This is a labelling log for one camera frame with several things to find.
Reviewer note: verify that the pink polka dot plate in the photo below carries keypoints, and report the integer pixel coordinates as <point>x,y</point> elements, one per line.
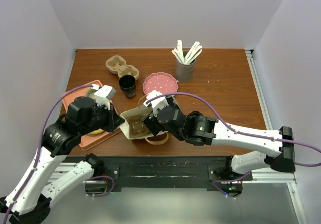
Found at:
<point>161,82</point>

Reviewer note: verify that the salmon pink tray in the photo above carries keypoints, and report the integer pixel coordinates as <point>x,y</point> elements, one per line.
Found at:
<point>88,141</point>

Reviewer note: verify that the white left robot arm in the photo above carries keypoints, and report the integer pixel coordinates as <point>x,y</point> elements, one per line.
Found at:
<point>33,197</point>

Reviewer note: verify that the grey straw holder cup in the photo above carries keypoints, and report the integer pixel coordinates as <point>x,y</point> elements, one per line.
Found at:
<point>184,73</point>

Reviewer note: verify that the white paper straw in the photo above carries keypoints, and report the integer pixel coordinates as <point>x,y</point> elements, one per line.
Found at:
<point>180,51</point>
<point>177,56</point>
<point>193,52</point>

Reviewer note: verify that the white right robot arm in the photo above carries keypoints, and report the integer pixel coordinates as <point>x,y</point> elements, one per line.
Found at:
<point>268,148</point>

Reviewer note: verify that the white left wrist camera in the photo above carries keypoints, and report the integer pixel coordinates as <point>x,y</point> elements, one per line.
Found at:
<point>104,94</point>

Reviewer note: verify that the beige paper takeout bag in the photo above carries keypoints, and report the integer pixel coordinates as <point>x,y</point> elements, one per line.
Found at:
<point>159,139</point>

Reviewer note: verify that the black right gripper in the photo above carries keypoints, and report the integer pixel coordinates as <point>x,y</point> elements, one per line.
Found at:
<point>150,121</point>

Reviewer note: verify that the small grey woven coaster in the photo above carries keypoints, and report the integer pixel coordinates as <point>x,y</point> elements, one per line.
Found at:
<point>90,93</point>

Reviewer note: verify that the yellow green woven coaster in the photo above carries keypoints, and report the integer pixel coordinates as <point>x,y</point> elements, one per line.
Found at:
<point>96,132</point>

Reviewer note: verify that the beige cardboard cup carrier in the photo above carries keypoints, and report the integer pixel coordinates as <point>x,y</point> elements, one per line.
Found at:
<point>137,128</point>

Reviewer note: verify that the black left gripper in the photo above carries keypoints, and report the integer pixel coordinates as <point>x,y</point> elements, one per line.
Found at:
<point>115,120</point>

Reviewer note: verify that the stack of black cups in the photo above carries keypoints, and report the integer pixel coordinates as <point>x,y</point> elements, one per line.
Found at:
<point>127,84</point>

